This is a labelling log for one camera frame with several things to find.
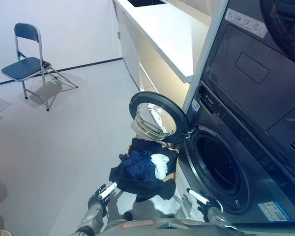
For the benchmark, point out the robot left hand black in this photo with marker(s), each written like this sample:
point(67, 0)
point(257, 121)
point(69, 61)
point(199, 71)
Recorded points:
point(99, 195)

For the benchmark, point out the robot right hand black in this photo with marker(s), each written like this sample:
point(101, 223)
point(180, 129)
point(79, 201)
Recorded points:
point(206, 202)

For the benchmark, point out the white garment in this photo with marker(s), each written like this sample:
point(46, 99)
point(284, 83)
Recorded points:
point(160, 164)

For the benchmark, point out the robot right arm silver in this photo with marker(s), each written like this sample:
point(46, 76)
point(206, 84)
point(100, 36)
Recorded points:
point(220, 216)

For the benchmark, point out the robot left arm silver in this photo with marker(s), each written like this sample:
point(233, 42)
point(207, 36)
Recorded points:
point(91, 217)

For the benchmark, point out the laundry basket with dark clothes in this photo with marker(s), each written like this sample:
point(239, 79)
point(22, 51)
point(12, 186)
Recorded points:
point(147, 188)

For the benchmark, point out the dark grey washing machine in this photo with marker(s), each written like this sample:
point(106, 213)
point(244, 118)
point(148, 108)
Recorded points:
point(255, 177)

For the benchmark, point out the woven tan laundry basket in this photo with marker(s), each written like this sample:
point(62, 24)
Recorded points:
point(171, 148)

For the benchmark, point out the round washing machine door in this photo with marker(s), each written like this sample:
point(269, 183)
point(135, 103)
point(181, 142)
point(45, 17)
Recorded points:
point(157, 118)

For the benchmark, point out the robot left foot black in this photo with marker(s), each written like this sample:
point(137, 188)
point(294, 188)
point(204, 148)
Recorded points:
point(127, 216)

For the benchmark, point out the blue garment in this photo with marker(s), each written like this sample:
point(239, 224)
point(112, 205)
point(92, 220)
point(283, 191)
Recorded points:
point(137, 164)

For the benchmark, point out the robot torso grey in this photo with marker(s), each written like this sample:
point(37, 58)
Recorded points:
point(162, 227)

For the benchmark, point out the blue white energy label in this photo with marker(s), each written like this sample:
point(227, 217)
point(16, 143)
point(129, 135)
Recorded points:
point(273, 212)

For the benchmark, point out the small blue sticker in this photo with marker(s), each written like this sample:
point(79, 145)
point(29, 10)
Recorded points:
point(195, 105)

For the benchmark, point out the beige shoe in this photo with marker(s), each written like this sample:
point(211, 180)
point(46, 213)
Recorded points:
point(3, 232)

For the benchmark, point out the dark grey dryer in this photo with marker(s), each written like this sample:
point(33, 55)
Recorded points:
point(245, 81)

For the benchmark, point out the blue folding chair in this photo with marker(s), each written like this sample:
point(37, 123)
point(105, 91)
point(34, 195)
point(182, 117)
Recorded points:
point(22, 68)

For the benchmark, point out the white cabinet with shelves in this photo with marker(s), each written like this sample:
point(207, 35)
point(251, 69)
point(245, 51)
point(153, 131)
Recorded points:
point(162, 34)

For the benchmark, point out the white instruction sticker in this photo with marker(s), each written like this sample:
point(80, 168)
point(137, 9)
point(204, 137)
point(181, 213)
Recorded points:
point(245, 22)

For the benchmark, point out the round dryer door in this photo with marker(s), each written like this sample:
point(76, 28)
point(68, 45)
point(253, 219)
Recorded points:
point(285, 24)

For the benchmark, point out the black sink basin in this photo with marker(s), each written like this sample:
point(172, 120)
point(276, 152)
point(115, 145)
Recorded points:
point(145, 2)

